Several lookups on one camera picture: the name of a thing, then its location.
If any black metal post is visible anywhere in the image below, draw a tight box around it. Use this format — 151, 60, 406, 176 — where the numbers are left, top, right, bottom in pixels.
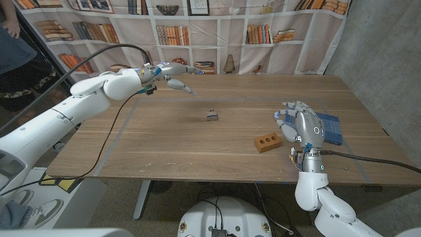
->
6, 0, 85, 107

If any brown block with holes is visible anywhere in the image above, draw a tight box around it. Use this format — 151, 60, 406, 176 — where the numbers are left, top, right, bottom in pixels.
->
253, 132, 282, 153

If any printed bookshelf backdrop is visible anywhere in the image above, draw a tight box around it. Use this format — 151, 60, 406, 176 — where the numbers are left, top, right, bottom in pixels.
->
12, 0, 351, 99

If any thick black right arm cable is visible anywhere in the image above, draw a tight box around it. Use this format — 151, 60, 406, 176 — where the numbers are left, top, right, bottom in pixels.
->
320, 149, 421, 174

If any white table leg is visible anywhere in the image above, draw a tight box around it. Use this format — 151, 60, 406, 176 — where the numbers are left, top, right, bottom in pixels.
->
133, 180, 152, 221

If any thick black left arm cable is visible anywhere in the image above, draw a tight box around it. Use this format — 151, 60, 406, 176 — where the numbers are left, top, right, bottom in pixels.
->
0, 43, 153, 132

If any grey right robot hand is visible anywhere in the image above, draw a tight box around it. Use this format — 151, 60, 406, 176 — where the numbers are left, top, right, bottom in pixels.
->
274, 100, 326, 154

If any yellow black floor item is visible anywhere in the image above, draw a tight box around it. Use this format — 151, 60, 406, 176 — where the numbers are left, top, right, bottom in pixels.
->
38, 171, 85, 194

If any person in dark shorts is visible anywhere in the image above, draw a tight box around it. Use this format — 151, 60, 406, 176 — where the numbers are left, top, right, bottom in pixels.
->
0, 0, 63, 116

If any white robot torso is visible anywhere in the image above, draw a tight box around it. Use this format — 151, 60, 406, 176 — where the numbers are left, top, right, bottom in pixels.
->
177, 196, 273, 237

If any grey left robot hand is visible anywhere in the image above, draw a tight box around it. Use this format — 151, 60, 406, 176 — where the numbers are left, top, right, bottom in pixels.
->
140, 61, 204, 96

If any blue book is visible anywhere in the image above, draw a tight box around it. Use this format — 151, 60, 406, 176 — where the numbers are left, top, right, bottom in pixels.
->
284, 111, 343, 146

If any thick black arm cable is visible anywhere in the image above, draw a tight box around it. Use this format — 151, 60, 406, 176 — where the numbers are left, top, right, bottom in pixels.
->
320, 149, 421, 174
0, 43, 153, 132

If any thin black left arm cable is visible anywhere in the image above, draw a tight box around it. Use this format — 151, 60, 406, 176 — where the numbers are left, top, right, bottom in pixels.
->
0, 92, 141, 197

